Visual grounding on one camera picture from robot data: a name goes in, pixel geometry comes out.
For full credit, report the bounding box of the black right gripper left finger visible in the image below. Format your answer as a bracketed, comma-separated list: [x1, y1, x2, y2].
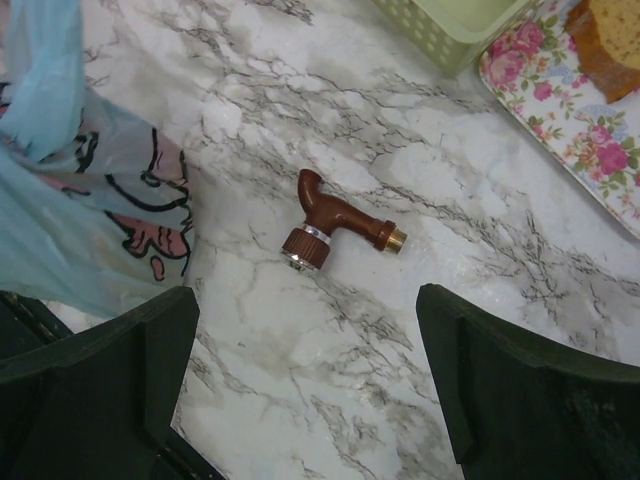
[1, 286, 199, 479]

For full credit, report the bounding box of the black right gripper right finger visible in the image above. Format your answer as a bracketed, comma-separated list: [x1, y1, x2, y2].
[416, 284, 639, 479]

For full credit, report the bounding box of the light blue plastic grocery bag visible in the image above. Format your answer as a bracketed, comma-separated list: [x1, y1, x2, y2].
[1, 1, 194, 318]

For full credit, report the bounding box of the brown plastic faucet tap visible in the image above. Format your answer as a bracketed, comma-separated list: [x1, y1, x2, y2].
[281, 169, 407, 271]

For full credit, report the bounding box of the floral rectangular tray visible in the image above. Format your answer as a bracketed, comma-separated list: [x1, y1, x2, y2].
[479, 1, 639, 235]

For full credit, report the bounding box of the green plastic basket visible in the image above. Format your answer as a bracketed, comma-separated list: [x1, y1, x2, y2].
[374, 0, 541, 77]

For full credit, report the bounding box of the brown bread slice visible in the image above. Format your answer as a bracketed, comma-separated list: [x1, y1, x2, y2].
[565, 0, 639, 103]

